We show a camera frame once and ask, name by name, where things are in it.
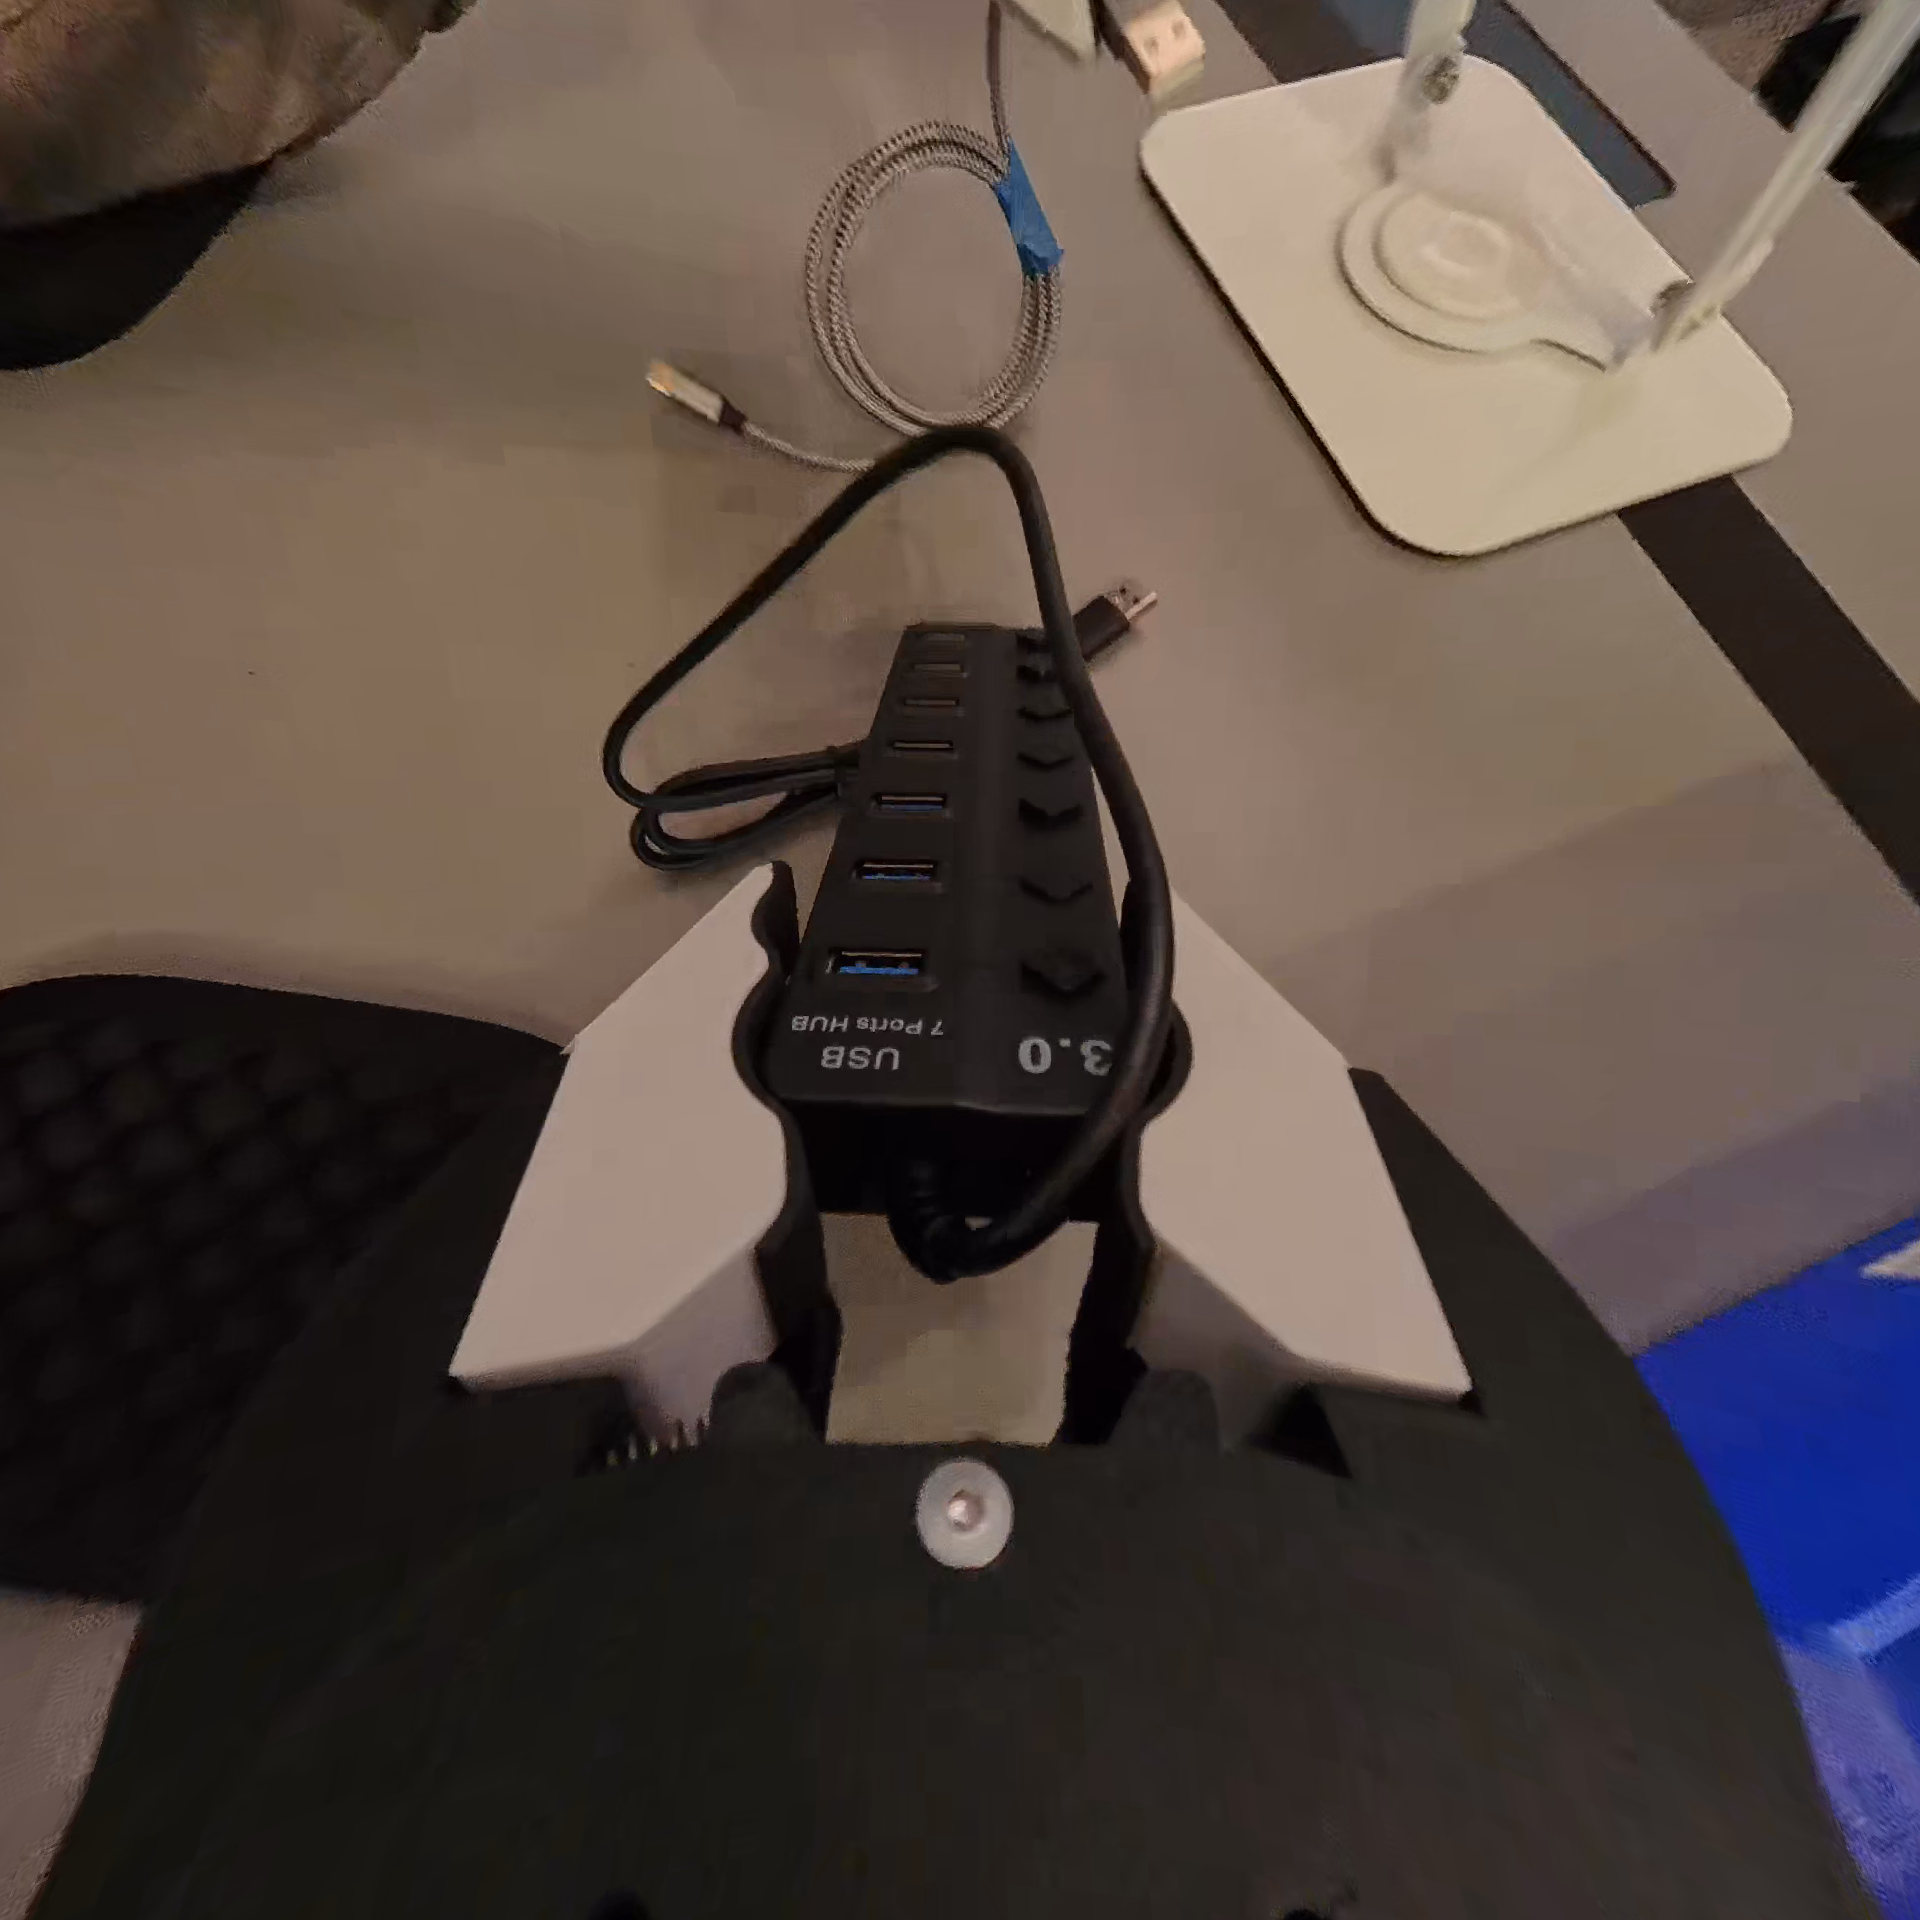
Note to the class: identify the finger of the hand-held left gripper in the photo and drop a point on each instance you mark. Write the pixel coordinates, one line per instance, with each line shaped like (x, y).
(1053, 26)

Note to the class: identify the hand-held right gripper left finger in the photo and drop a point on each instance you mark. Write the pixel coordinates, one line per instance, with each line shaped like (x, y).
(632, 1200)

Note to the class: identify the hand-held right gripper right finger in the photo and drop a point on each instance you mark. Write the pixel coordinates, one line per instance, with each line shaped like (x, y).
(1292, 1230)

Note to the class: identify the black usb hub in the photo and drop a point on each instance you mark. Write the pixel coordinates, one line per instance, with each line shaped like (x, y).
(947, 871)

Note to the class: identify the blue plastic bin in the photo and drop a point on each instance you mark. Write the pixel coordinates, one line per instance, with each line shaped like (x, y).
(1815, 1470)

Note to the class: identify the white stand base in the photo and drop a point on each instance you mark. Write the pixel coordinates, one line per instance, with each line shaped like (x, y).
(1471, 333)

